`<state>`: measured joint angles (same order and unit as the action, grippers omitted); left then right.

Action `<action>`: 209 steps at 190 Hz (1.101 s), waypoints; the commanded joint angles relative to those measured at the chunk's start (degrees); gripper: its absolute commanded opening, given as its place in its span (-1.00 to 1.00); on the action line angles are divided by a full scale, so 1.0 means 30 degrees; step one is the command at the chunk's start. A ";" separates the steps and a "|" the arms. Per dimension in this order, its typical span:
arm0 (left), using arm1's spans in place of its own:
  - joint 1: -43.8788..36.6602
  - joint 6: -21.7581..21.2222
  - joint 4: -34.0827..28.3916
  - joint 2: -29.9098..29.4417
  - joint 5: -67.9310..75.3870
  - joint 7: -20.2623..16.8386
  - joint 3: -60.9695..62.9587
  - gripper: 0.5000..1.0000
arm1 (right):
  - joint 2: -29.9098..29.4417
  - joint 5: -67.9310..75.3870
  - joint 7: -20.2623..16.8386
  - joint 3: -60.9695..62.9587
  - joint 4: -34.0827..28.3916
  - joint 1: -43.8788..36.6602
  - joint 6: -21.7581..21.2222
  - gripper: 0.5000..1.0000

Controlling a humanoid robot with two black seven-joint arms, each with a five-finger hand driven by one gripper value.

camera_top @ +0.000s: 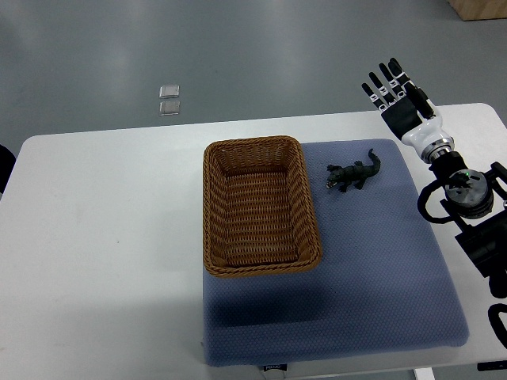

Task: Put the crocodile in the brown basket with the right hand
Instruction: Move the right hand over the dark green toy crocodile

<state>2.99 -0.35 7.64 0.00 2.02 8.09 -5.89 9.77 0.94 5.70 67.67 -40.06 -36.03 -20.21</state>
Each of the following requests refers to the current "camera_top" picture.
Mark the lower metal floor plate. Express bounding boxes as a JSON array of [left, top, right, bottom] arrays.
[[158, 101, 181, 116]]

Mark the metal floor plate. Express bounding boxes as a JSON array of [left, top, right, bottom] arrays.
[[158, 101, 181, 116], [159, 84, 180, 99]]

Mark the black label tag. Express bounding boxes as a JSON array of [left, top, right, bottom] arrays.
[[262, 364, 288, 372]]

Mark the dark toy crocodile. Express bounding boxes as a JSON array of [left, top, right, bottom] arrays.
[[326, 149, 381, 193]]

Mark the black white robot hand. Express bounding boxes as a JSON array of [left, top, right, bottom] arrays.
[[361, 58, 455, 163]]

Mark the black object bottom right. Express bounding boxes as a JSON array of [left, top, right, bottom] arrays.
[[477, 362, 507, 372]]

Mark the brown wicker basket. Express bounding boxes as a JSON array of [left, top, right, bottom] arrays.
[[203, 135, 322, 278]]

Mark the wooden box corner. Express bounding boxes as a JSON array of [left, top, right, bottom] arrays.
[[448, 0, 506, 21]]

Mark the upper metal floor plate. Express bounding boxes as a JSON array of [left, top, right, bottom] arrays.
[[159, 84, 180, 99]]

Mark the black object left edge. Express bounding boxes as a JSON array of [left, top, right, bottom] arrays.
[[0, 145, 17, 194]]

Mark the blue grey cushion mat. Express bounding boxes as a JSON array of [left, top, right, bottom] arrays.
[[203, 139, 469, 367]]

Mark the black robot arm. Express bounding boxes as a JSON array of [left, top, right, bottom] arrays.
[[417, 146, 506, 299]]

